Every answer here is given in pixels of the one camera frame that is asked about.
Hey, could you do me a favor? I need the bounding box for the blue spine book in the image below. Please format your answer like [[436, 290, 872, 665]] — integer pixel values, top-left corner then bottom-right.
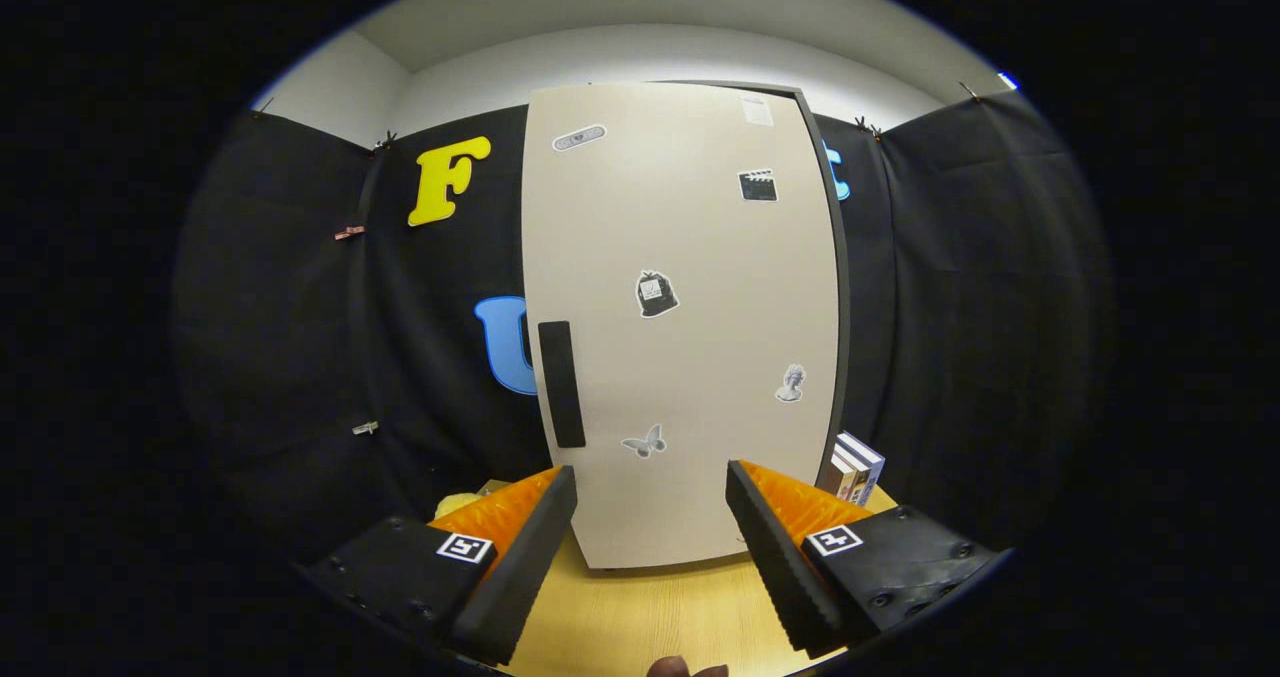
[[838, 431, 886, 508]]

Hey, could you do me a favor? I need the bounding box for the grey shoe cabinet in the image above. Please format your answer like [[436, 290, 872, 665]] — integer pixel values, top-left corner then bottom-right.
[[660, 80, 851, 498]]

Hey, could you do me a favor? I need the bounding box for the white spine book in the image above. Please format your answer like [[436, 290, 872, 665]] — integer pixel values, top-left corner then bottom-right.
[[830, 444, 869, 505]]

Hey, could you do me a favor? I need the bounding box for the black backdrop cloth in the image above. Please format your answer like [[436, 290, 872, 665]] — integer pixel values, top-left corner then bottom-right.
[[175, 90, 1116, 598]]

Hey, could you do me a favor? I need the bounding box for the black door handle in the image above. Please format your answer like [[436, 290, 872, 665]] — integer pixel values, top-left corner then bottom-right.
[[538, 320, 587, 449]]

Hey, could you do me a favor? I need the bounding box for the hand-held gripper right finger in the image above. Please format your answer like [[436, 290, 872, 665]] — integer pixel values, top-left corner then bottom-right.
[[725, 459, 1001, 660]]

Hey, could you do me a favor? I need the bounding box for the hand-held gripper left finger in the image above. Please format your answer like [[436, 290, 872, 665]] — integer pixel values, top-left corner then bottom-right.
[[300, 465, 579, 668]]

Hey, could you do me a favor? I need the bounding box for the beige shoe cabinet door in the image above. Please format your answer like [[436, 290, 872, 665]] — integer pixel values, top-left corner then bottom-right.
[[522, 82, 841, 570]]

